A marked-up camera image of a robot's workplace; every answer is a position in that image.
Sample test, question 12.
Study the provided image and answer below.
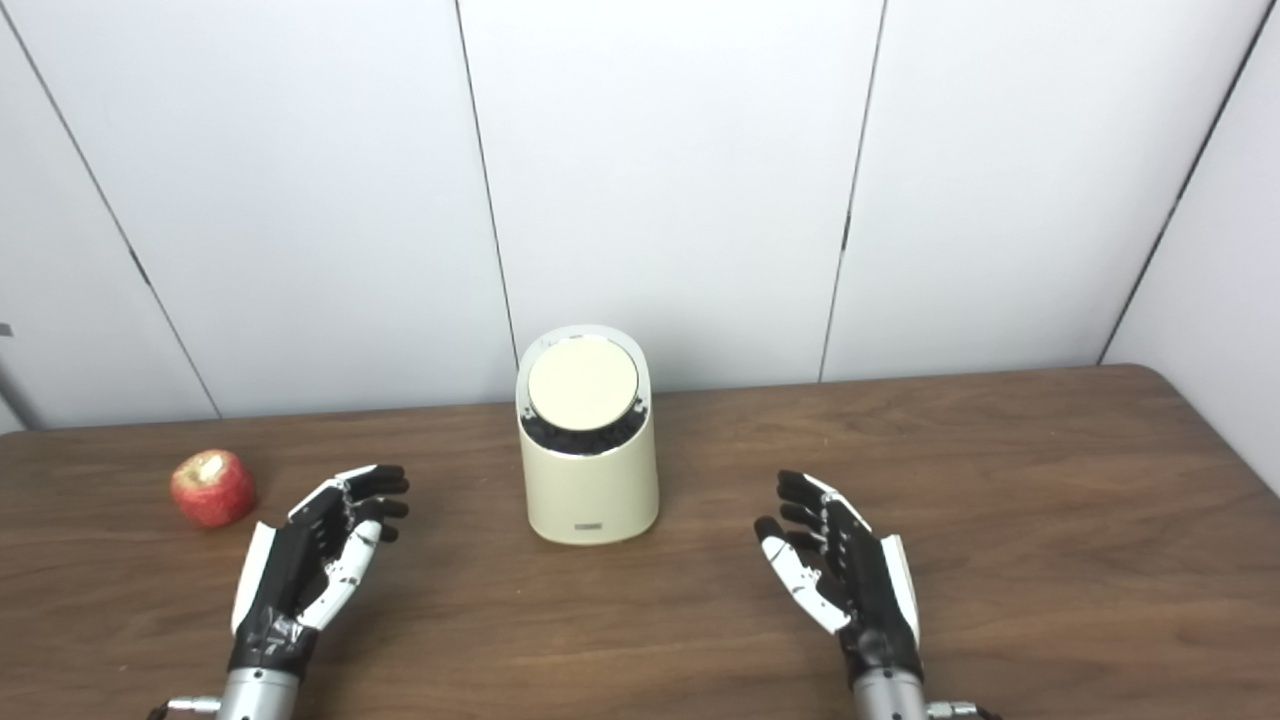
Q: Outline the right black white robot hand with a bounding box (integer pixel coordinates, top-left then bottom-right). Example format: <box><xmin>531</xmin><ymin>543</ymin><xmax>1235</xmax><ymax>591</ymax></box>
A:
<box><xmin>754</xmin><ymin>470</ymin><xmax>923</xmax><ymax>691</ymax></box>

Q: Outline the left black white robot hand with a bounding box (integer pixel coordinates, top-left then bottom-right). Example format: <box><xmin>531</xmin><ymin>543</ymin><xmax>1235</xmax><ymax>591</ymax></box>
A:
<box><xmin>228</xmin><ymin>464</ymin><xmax>411</xmax><ymax>677</ymax></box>

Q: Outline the red apple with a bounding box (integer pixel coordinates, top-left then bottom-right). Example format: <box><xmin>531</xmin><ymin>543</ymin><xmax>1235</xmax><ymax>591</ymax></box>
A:
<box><xmin>169</xmin><ymin>449</ymin><xmax>257</xmax><ymax>529</ymax></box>

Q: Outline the cream-colored desktop bin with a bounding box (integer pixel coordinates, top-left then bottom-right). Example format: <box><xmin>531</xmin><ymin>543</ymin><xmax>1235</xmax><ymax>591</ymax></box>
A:
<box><xmin>515</xmin><ymin>324</ymin><xmax>661</xmax><ymax>547</ymax></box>

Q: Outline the round cream bin lid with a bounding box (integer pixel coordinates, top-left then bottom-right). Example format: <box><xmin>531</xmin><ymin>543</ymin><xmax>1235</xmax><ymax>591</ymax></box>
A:
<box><xmin>527</xmin><ymin>335</ymin><xmax>639</xmax><ymax>425</ymax></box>

